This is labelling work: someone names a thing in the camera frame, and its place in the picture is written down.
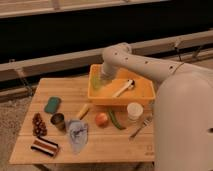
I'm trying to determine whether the dark metal cup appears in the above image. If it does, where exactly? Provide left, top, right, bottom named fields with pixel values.
left=50, top=113, right=65, bottom=131

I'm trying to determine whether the light green plastic cup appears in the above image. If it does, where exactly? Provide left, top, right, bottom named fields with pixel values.
left=91, top=74, right=103, bottom=90

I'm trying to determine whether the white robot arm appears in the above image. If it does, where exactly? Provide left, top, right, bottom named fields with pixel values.
left=101, top=43, right=213, bottom=171

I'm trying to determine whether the white spatula in tray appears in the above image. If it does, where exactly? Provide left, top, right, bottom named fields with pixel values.
left=112, top=79, right=135, bottom=98

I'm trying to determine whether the orange plastic tray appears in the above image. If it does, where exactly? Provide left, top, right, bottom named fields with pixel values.
left=88, top=64, right=155, bottom=106

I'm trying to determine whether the white lidded container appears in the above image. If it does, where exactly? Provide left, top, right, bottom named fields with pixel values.
left=127, top=102, right=143, bottom=122

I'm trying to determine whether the red orange tomato toy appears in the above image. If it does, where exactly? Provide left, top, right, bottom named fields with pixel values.
left=95, top=113, right=109, bottom=127

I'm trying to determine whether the metal fork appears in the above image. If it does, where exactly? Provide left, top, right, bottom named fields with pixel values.
left=129, top=116, right=153, bottom=140

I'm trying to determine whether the blue grey crumpled cloth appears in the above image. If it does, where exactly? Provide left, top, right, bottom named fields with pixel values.
left=66, top=119, right=88, bottom=155

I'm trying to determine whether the green sponge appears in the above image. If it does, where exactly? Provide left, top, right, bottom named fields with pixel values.
left=44, top=97, right=61, bottom=114

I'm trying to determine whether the brown grape bunch toy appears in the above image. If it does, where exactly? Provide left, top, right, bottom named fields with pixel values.
left=32, top=113, right=47, bottom=136

